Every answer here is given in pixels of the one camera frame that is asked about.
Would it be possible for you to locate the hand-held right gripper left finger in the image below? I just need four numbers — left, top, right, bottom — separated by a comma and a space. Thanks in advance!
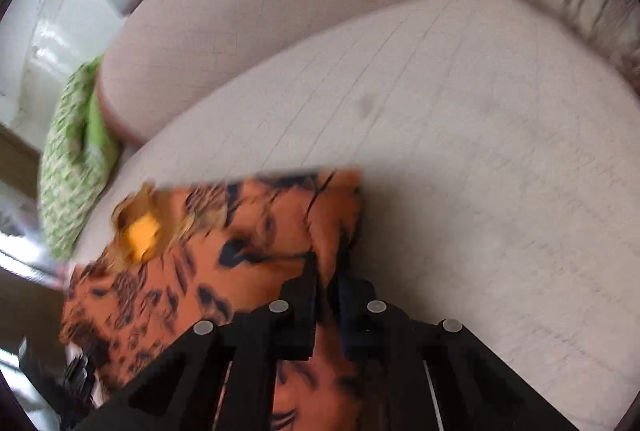
75, 251, 322, 431

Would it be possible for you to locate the orange black floral garment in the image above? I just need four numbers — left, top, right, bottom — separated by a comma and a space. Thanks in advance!
59, 167, 373, 431

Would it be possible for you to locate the green patterned cushion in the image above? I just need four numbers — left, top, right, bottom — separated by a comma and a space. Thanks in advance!
37, 56, 121, 262

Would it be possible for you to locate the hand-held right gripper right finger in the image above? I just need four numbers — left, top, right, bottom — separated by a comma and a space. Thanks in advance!
332, 258, 581, 431

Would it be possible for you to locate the beige sofa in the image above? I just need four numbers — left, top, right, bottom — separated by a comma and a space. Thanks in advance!
75, 0, 640, 431

